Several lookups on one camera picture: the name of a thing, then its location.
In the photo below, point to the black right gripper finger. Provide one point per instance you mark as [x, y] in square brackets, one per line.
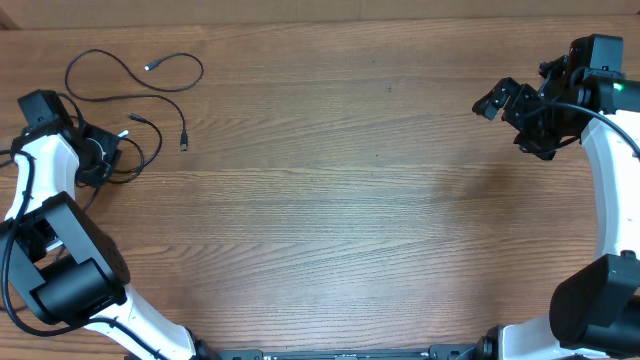
[543, 147]
[496, 99]

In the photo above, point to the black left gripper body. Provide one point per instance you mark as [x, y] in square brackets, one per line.
[100, 157]

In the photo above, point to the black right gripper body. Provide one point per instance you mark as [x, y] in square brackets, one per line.
[540, 119]

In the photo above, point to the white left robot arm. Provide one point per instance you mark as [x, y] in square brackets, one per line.
[59, 271]

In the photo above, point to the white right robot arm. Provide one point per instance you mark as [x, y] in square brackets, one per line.
[585, 97]

